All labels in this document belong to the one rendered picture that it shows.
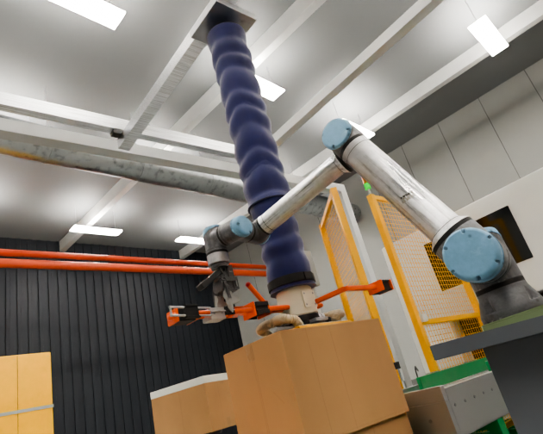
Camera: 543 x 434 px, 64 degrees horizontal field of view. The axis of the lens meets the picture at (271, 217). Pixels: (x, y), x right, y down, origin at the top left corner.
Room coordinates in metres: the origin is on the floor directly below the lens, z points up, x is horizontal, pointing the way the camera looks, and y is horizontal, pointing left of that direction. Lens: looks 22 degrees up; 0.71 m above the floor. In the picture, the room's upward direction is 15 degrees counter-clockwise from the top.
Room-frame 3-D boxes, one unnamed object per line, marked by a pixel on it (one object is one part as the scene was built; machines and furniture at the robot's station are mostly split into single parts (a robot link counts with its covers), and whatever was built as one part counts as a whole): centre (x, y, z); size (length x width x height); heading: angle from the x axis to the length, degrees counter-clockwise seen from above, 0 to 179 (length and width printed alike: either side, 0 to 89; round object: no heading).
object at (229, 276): (1.73, 0.25, 1.21); 0.09 x 0.08 x 0.12; 135
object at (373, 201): (3.81, -1.24, 1.05); 1.17 x 0.10 x 2.10; 135
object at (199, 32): (2.00, -0.01, 2.85); 0.30 x 0.30 x 0.05; 45
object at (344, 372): (1.99, 0.00, 0.74); 0.60 x 0.40 x 0.40; 134
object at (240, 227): (1.67, 0.16, 1.39); 0.12 x 0.12 x 0.09; 60
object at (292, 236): (2.01, -0.01, 1.67); 0.22 x 0.22 x 1.04
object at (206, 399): (3.83, 0.99, 0.82); 0.60 x 0.40 x 0.40; 62
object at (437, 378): (3.53, -1.17, 0.60); 1.60 x 0.11 x 0.09; 135
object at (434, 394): (2.27, -0.27, 0.58); 0.70 x 0.03 x 0.06; 45
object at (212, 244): (1.72, 0.26, 1.38); 0.10 x 0.09 x 0.12; 60
